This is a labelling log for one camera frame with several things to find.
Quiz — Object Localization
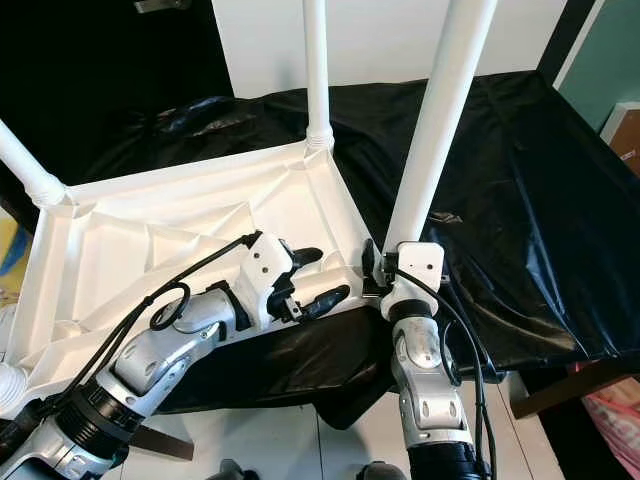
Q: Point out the white plastic table leg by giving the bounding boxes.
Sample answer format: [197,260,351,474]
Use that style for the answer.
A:
[0,360,29,419]
[382,0,499,256]
[302,0,336,153]
[0,122,69,208]

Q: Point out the white plastic table top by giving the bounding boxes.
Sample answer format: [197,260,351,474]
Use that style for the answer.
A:
[5,140,391,401]

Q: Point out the black plastic sheet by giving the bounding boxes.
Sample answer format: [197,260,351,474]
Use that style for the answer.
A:
[0,70,640,451]

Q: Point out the robot left leg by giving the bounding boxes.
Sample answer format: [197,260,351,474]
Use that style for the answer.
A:
[215,458,261,480]

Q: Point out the robot leg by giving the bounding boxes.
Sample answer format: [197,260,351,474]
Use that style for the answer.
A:
[215,458,261,480]
[355,460,411,480]

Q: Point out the robot right leg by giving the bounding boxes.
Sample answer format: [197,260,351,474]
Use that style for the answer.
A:
[355,460,411,480]

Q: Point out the yellow box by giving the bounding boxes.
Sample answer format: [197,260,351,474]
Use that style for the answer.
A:
[0,210,23,266]

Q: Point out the dark brown wooden plank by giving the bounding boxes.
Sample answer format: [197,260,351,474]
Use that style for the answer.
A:
[510,355,640,419]

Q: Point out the brown wooden cabinet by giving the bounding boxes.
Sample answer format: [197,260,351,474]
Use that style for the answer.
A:
[600,100,640,176]

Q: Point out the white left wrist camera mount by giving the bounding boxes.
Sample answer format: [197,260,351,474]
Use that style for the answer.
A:
[240,232,301,329]

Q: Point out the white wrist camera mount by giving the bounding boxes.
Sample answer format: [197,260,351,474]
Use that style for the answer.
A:
[378,240,446,319]
[240,232,301,329]

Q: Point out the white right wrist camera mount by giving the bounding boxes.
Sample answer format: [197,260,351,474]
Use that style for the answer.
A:
[378,240,446,319]

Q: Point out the metal door handle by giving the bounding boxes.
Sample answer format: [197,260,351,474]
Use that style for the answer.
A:
[135,0,191,14]

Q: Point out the dark grey door frame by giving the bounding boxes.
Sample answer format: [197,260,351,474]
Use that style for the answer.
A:
[540,0,601,86]

